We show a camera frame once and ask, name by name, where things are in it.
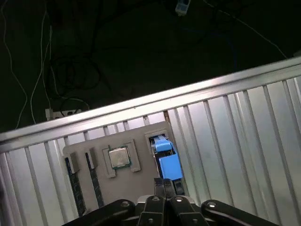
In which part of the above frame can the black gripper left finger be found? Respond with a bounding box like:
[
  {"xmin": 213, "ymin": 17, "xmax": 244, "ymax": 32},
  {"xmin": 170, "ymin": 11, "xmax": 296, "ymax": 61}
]
[{"xmin": 62, "ymin": 178, "xmax": 166, "ymax": 226}]

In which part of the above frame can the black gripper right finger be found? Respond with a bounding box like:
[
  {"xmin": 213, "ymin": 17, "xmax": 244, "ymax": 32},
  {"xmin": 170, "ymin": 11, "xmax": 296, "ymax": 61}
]
[{"xmin": 166, "ymin": 178, "xmax": 280, "ymax": 226}]

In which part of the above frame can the hard disk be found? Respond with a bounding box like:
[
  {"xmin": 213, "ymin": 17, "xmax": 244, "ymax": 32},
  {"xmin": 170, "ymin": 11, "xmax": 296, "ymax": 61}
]
[{"xmin": 150, "ymin": 134, "xmax": 187, "ymax": 197}]

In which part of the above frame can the grey parts rack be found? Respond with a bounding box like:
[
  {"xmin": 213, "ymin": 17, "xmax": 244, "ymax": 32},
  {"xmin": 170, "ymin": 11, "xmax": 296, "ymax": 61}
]
[{"xmin": 61, "ymin": 121, "xmax": 188, "ymax": 216}]

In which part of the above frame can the dark RAM stick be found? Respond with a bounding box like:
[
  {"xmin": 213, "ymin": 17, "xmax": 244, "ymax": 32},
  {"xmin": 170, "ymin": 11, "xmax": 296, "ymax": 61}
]
[
  {"xmin": 84, "ymin": 147, "xmax": 105, "ymax": 209},
  {"xmin": 63, "ymin": 152, "xmax": 87, "ymax": 217}
]

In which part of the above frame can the silver CPU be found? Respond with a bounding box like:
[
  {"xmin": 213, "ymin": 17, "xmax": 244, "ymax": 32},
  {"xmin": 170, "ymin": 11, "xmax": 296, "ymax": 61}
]
[{"xmin": 108, "ymin": 146, "xmax": 133, "ymax": 170}]

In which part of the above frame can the white power strip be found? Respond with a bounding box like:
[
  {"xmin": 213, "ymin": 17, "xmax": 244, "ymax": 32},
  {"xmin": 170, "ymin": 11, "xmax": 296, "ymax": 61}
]
[{"xmin": 45, "ymin": 107, "xmax": 82, "ymax": 119}]

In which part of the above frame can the white power adapter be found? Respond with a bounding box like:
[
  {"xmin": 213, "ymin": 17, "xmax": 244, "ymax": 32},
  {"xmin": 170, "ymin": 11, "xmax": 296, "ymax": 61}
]
[{"xmin": 175, "ymin": 0, "xmax": 191, "ymax": 16}]

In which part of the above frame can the thin white cable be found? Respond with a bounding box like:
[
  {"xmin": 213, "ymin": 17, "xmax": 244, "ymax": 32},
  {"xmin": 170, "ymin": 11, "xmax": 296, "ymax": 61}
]
[{"xmin": 30, "ymin": 9, "xmax": 53, "ymax": 124}]

